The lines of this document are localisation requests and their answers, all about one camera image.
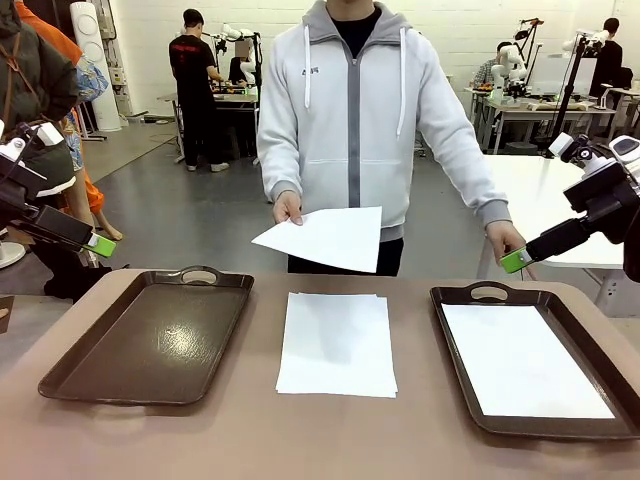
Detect person's right forearm white sleeve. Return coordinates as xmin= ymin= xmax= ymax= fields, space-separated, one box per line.
xmin=257 ymin=134 xmax=305 ymax=204

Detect person's left hand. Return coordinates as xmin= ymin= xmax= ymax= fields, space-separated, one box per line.
xmin=485 ymin=222 xmax=528 ymax=262

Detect brown plastic serving tray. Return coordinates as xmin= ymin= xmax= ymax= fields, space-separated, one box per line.
xmin=429 ymin=280 xmax=640 ymax=442
xmin=38 ymin=264 xmax=255 ymax=407

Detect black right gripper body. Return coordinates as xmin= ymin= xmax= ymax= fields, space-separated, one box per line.
xmin=563 ymin=167 xmax=639 ymax=244

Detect person in plaid shirt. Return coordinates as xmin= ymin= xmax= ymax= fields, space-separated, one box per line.
xmin=472 ymin=42 xmax=511 ymax=92

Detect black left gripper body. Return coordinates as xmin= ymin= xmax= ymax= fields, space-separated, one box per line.
xmin=0 ymin=149 xmax=50 ymax=217

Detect person in white grey hoodie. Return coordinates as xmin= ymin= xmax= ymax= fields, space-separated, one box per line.
xmin=257 ymin=0 xmax=514 ymax=277

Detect long grey lab workbench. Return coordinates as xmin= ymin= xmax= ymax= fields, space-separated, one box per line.
xmin=469 ymin=89 xmax=617 ymax=154

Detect black camera tripod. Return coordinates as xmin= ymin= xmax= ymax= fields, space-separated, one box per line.
xmin=552 ymin=29 xmax=609 ymax=136

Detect figure in olive jacket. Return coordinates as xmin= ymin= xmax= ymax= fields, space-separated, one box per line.
xmin=0 ymin=0 xmax=114 ymax=304

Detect blue patterned garment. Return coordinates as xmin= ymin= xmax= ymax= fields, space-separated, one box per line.
xmin=62 ymin=54 xmax=110 ymax=171

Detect beige wooden tray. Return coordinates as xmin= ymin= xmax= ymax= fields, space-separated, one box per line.
xmin=524 ymin=99 xmax=594 ymax=112

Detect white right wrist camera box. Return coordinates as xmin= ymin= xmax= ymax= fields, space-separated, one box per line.
xmin=547 ymin=132 xmax=575 ymax=159

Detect person's right hand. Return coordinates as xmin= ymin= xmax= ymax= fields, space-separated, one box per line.
xmin=273 ymin=192 xmax=305 ymax=227

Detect brown wooden board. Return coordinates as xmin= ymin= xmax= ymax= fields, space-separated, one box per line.
xmin=0 ymin=294 xmax=16 ymax=335

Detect white office table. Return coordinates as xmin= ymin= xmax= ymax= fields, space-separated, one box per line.
xmin=477 ymin=153 xmax=640 ymax=319

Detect bare mannequin legs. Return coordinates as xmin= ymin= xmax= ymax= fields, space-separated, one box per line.
xmin=64 ymin=184 xmax=124 ymax=242

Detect person's left forearm white sleeve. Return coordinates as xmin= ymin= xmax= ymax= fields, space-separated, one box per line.
xmin=444 ymin=144 xmax=514 ymax=232

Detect white tower air conditioner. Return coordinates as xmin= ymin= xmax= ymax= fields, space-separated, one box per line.
xmin=68 ymin=0 xmax=124 ymax=133

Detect person with dark top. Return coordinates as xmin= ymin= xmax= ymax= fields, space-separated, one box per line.
xmin=228 ymin=39 xmax=259 ymax=87

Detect person in black sweater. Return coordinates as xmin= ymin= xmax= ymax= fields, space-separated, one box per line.
xmin=589 ymin=17 xmax=625 ymax=97

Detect white round floor base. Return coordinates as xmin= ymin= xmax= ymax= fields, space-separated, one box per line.
xmin=0 ymin=227 xmax=27 ymax=271

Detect white display panel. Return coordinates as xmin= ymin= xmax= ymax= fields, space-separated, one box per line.
xmin=532 ymin=53 xmax=599 ymax=96

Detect man in black t-shirt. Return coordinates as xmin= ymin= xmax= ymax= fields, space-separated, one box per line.
xmin=168 ymin=8 xmax=231 ymax=174

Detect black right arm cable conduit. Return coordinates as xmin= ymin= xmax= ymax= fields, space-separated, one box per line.
xmin=619 ymin=189 xmax=640 ymax=284

